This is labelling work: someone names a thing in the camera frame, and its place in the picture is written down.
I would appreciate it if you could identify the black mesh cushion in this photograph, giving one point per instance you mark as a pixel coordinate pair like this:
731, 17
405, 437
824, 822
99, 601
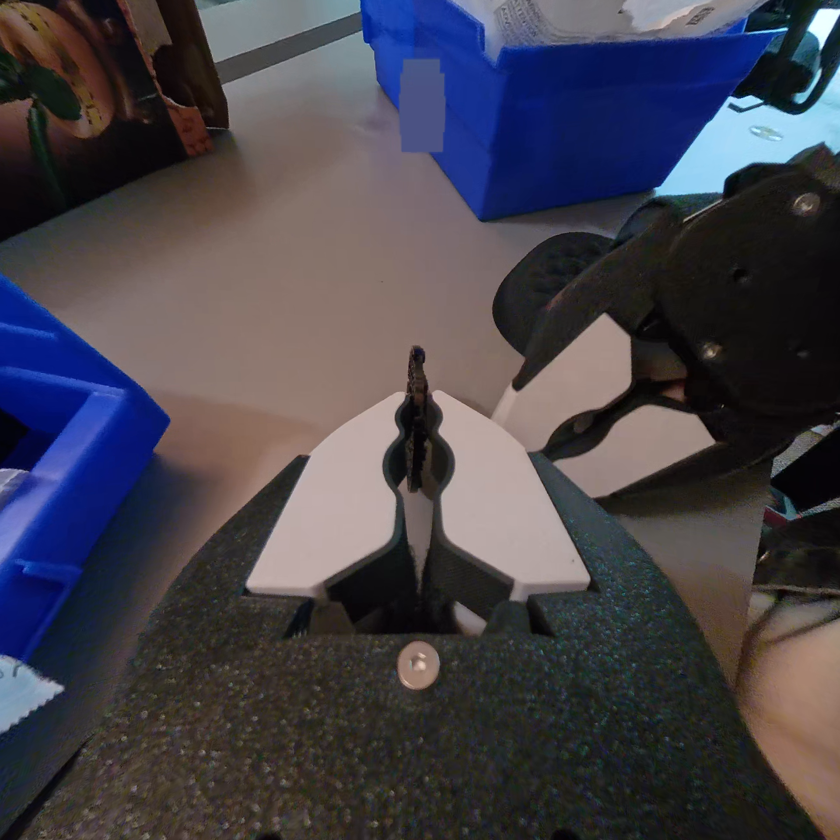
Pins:
551, 269

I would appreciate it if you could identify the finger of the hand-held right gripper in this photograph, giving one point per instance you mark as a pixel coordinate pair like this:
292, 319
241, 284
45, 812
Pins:
643, 446
577, 374

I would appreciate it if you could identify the person's beige shirt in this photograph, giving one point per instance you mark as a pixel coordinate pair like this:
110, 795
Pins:
800, 722

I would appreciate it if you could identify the black orchid lego box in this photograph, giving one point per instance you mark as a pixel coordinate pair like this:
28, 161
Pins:
98, 98

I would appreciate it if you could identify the heap of white paper bags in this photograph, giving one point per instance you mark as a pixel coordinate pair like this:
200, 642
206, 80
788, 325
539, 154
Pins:
558, 19

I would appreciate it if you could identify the blue plastic bin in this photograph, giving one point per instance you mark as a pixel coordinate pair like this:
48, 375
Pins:
590, 118
65, 426

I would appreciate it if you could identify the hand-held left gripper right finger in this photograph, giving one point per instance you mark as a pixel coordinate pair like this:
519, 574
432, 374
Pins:
512, 512

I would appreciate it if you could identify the round black lego assembly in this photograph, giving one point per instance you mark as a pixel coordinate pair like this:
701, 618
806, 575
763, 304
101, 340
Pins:
417, 394

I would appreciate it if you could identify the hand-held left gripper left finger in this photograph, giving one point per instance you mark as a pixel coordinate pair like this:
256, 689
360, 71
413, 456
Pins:
328, 512

